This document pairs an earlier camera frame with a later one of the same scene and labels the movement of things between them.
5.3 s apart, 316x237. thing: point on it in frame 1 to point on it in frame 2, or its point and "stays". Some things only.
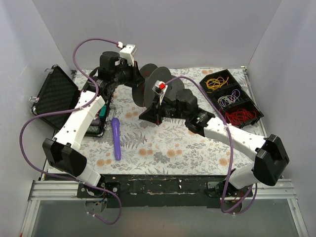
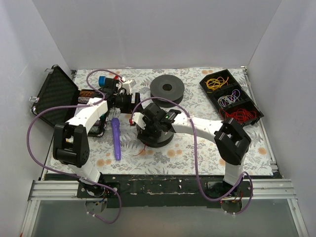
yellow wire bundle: [215, 83] stays
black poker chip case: [60, 93] stays
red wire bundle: [238, 117] stays
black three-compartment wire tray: [235, 105] stays
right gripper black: [158, 110] to [147, 129]
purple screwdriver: [116, 127] stays
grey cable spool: [143, 93] to [152, 136]
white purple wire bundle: [227, 99] stays
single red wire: [157, 121] to [144, 149]
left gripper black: [133, 75] to [136, 101]
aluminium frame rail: [281, 189] stays
